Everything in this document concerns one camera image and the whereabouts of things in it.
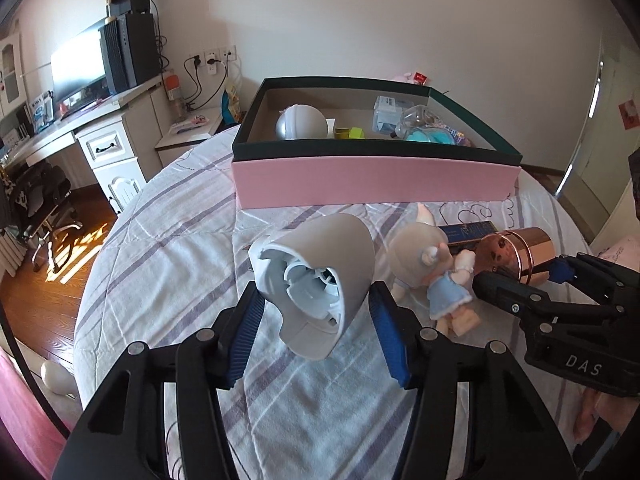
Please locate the grey white small fan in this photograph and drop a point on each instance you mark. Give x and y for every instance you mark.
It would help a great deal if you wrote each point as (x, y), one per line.
(340, 250)

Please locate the white spherical gadget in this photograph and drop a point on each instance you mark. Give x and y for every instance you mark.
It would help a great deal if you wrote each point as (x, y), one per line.
(300, 122)

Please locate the red storage box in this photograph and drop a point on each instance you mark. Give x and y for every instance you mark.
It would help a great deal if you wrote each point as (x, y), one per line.
(421, 78)

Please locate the navy slim box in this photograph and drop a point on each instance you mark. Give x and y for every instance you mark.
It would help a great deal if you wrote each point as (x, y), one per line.
(465, 232)

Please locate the pink printed pouch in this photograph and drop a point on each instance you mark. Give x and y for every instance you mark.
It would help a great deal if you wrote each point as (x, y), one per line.
(190, 123)

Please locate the small white side table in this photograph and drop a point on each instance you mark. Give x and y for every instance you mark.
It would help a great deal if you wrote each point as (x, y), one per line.
(190, 142)

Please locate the computer monitor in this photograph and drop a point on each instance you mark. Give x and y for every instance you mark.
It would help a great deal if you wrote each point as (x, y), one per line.
(77, 67)

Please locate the white door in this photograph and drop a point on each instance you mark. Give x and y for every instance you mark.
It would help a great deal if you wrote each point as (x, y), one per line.
(615, 75)

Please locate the orange-lid jar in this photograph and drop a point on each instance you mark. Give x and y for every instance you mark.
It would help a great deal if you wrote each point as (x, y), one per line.
(173, 92)

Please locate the pink box with dark rim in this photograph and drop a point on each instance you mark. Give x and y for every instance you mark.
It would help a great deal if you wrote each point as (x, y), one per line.
(375, 180)

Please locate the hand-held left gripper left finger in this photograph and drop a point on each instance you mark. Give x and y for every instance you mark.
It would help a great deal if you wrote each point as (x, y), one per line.
(245, 340)

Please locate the person's right hand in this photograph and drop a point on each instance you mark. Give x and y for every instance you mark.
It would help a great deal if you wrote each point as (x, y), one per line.
(590, 410)

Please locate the yellow blue snack bag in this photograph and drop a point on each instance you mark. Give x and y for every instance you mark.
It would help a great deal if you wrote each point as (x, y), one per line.
(231, 105)

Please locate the pink printed bedding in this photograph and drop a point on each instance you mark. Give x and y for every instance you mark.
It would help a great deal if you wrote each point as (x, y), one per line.
(620, 252)

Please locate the white glass-door cabinet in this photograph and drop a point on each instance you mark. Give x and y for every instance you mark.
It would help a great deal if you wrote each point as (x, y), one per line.
(10, 75)

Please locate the black computer tower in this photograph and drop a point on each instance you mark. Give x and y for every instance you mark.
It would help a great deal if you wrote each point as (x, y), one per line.
(132, 50)

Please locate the rose gold metal cup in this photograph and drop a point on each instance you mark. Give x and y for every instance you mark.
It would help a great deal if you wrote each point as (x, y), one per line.
(530, 250)

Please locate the black office chair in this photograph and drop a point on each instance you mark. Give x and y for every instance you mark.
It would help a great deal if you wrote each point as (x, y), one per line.
(40, 190)

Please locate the white wall socket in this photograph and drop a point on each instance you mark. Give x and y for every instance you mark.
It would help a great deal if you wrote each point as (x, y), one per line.
(212, 61)
(196, 59)
(229, 53)

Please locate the white desk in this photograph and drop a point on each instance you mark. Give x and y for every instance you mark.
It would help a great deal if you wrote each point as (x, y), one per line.
(107, 147)

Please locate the yellow-green small block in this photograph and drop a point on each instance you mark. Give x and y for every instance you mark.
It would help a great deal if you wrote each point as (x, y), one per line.
(357, 133)

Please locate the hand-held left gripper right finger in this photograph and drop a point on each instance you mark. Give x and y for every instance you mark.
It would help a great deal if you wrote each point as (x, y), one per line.
(392, 345)

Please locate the plush doll in blue dress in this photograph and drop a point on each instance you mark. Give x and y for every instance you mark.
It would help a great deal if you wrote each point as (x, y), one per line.
(420, 255)

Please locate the white round floor object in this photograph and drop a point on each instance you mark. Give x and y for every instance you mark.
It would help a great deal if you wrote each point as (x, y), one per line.
(57, 377)

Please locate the blue box on desk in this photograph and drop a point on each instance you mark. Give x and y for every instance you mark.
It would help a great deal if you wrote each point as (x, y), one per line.
(41, 112)

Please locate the clear package with teal item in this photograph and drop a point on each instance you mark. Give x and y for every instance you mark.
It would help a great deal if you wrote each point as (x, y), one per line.
(425, 135)

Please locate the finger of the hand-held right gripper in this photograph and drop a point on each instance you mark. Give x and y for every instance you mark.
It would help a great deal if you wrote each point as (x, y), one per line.
(562, 270)
(505, 290)

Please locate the striped white quilt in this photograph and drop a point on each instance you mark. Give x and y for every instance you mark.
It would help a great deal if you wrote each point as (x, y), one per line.
(165, 260)

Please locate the maroon bedding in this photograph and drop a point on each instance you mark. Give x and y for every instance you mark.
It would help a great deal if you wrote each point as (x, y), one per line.
(20, 420)

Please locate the red door sticker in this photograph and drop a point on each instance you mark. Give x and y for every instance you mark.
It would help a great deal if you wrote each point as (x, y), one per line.
(629, 114)

